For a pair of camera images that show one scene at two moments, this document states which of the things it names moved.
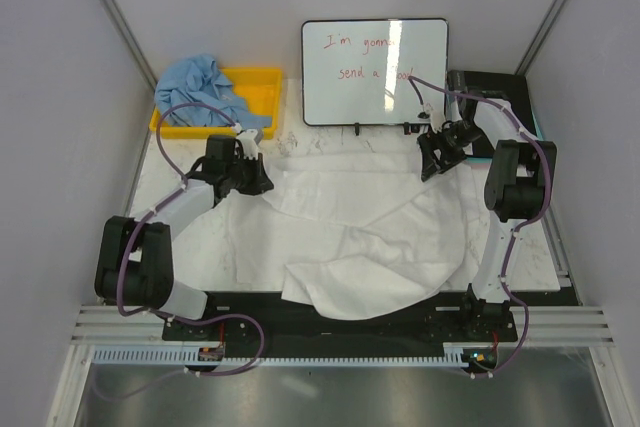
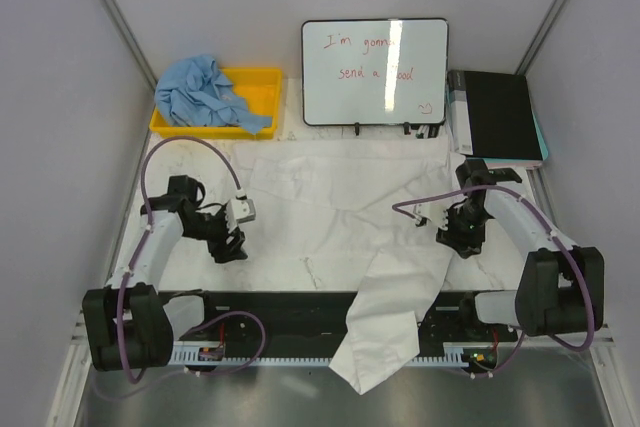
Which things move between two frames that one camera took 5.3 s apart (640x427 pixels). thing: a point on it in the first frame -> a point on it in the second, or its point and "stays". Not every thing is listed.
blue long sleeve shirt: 195,92 stays
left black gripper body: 245,175 -> 217,234
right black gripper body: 449,142 -> 466,228
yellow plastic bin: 259,88 stays
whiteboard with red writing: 374,72 stays
